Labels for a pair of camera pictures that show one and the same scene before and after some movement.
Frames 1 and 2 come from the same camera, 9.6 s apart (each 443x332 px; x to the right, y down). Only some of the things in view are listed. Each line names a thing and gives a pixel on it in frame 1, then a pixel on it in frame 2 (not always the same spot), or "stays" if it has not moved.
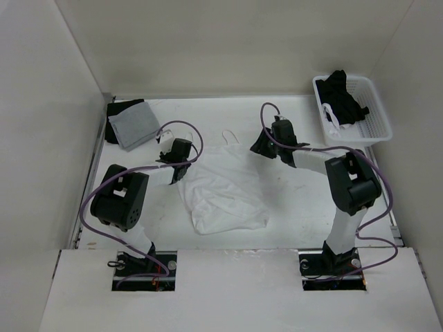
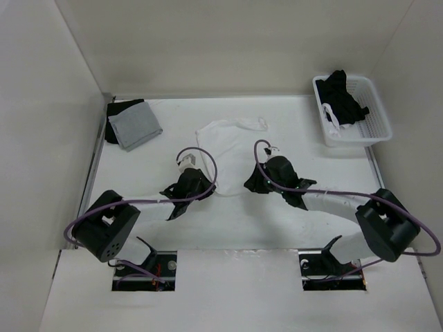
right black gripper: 259,146 -> 255,182
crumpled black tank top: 333,91 stays
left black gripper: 164,155 -> 206,185
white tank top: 223,188 -> 233,142
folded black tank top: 113,108 stays
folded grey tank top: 134,125 stays
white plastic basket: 373,128 stays
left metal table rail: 108,100 stays
